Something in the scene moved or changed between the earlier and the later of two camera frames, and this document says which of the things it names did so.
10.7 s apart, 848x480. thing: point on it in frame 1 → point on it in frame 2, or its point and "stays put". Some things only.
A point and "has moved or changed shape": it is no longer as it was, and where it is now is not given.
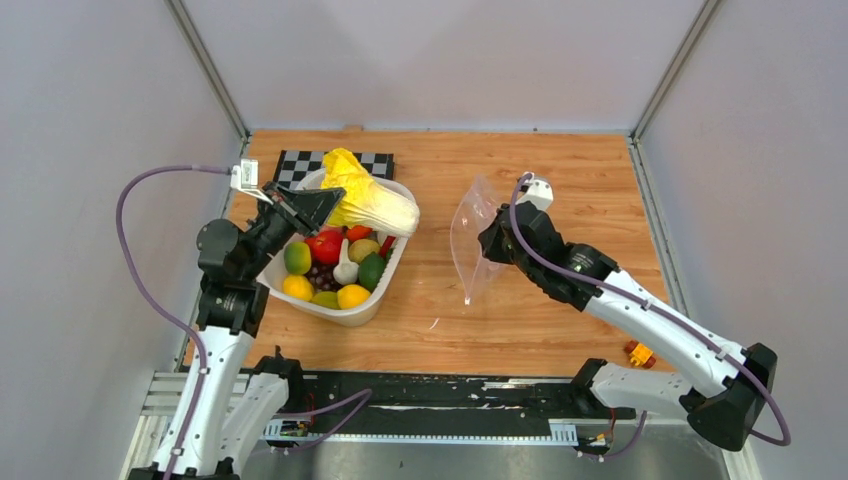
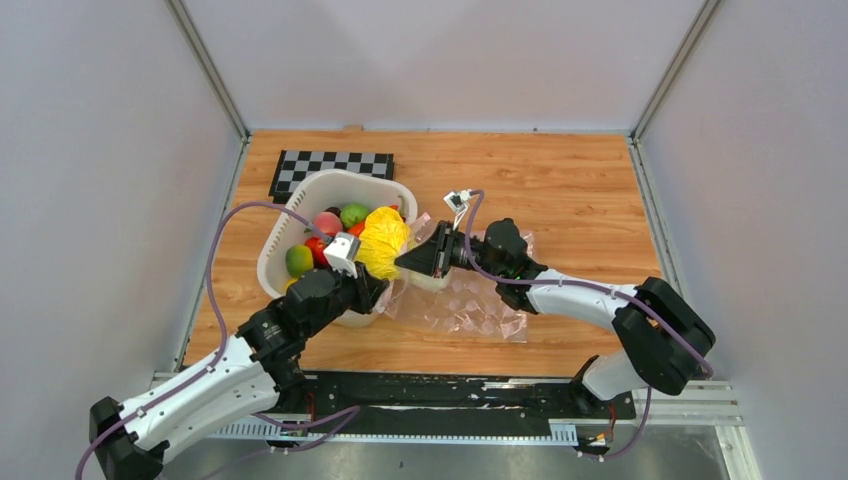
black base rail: x=426 y=402 stays put
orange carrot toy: x=358 y=232 stays put
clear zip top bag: x=471 y=266 has moved or changed shape
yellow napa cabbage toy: x=365 y=203 → x=385 y=235
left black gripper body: x=273 y=229 → x=352 y=294
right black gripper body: x=496 y=249 → x=476 y=250
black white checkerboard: x=292 y=166 stays put
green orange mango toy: x=297 y=257 stays put
